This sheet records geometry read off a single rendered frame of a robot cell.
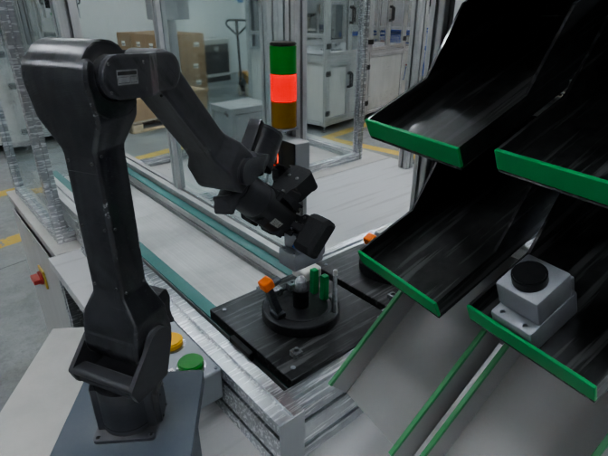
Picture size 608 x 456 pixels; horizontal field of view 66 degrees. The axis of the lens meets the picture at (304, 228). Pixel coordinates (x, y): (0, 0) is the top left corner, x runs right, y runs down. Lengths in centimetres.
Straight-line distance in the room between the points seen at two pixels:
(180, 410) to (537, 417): 40
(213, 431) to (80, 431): 28
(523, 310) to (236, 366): 48
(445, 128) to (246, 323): 51
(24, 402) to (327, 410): 53
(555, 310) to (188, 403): 40
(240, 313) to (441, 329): 38
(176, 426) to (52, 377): 48
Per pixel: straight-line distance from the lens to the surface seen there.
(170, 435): 57
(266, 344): 81
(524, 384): 62
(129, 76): 43
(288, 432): 72
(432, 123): 52
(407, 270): 56
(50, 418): 94
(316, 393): 74
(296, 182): 73
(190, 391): 62
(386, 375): 67
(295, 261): 78
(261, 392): 75
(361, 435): 82
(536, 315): 46
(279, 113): 93
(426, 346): 66
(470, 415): 62
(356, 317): 87
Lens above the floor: 148
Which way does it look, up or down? 26 degrees down
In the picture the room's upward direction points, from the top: straight up
